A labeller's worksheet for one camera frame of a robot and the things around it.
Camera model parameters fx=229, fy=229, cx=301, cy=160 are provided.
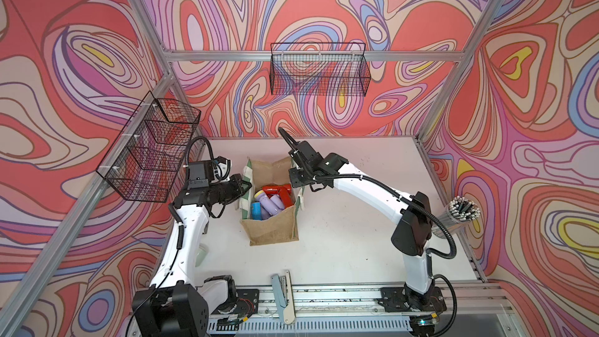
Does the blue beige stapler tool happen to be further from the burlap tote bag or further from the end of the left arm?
the end of the left arm

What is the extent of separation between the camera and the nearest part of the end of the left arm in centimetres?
54

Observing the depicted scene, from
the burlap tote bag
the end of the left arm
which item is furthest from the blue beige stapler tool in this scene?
the end of the left arm

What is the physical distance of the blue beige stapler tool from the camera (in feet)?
2.26

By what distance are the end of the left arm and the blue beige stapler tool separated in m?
0.32
